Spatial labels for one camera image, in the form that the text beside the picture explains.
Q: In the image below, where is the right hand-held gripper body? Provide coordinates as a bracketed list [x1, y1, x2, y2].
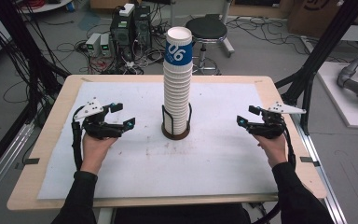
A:
[247, 101, 307, 140]

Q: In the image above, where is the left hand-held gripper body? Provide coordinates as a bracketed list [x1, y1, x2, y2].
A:
[73, 97, 125, 139]

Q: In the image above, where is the black wire cup holder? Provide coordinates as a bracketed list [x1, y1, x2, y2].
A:
[160, 102, 193, 141]

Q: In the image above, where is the stack of white ribbed cups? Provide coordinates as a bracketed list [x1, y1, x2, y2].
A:
[162, 60, 194, 136]

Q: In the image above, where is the blue banded paper cup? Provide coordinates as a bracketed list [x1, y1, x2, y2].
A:
[164, 26, 194, 67]

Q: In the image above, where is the person's right hand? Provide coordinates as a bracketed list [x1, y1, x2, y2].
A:
[253, 133, 288, 169]

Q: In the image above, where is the person's left hand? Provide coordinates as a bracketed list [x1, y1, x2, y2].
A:
[80, 134, 118, 175]

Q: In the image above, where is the white table mat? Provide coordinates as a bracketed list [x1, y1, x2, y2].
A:
[36, 81, 279, 200]

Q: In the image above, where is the grey power supply unit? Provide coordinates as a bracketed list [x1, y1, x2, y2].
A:
[99, 33, 113, 58]
[85, 32, 102, 58]

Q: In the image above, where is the white floor board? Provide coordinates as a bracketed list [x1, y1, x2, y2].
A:
[316, 61, 358, 130]

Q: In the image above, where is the black computer tower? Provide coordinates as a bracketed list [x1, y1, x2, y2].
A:
[110, 12, 135, 62]
[133, 5, 153, 50]

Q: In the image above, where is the black round stool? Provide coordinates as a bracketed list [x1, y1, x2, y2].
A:
[185, 15, 228, 76]

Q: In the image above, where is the white box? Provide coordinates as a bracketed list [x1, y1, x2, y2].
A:
[118, 3, 136, 18]

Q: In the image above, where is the person's black clothing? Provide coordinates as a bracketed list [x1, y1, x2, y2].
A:
[113, 203, 251, 224]

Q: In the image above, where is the cardboard box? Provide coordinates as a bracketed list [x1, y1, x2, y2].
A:
[287, 0, 344, 39]

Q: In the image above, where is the white round table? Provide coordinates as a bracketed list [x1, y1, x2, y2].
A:
[18, 0, 73, 15]

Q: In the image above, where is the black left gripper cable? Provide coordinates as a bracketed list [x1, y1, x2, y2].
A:
[71, 105, 86, 172]

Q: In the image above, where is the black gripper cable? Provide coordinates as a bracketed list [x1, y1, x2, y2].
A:
[71, 105, 86, 172]
[281, 122, 297, 171]

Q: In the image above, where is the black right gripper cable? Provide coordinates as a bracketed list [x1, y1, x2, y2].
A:
[281, 122, 297, 171]

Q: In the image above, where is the aluminium rail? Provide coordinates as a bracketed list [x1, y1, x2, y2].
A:
[292, 115, 349, 224]
[0, 120, 35, 208]

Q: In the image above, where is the black metal frame post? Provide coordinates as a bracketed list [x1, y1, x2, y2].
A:
[274, 0, 358, 135]

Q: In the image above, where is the black metal frame with cables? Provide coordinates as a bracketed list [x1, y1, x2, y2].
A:
[0, 0, 71, 132]

